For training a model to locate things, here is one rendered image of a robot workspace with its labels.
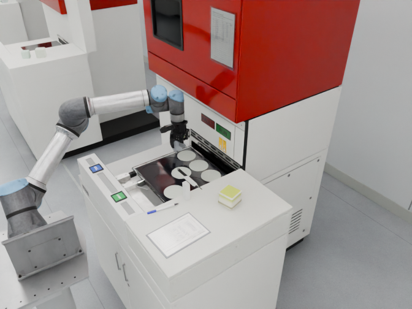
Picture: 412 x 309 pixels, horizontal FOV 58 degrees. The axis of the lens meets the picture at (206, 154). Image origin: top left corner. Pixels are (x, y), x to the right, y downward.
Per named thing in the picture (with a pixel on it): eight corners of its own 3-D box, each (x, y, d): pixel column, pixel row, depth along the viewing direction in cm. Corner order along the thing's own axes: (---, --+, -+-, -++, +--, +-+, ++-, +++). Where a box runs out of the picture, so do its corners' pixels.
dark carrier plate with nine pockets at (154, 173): (190, 148, 209) (190, 146, 209) (228, 178, 186) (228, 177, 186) (135, 168, 192) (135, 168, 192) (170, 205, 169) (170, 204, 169)
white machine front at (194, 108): (163, 125, 245) (159, 67, 223) (243, 189, 191) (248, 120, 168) (159, 126, 244) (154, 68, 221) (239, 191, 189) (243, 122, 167)
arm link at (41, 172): (-1, 204, 154) (67, 96, 169) (10, 206, 168) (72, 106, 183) (25, 217, 155) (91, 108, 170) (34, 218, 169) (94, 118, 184)
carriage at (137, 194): (127, 179, 192) (127, 175, 190) (163, 220, 167) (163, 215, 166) (113, 185, 188) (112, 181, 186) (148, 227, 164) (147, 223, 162)
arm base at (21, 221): (3, 242, 139) (-5, 217, 140) (15, 241, 154) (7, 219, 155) (44, 226, 143) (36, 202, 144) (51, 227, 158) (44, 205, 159)
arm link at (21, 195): (0, 216, 142) (-11, 184, 144) (11, 217, 155) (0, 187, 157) (32, 205, 145) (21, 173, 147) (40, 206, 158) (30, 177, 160)
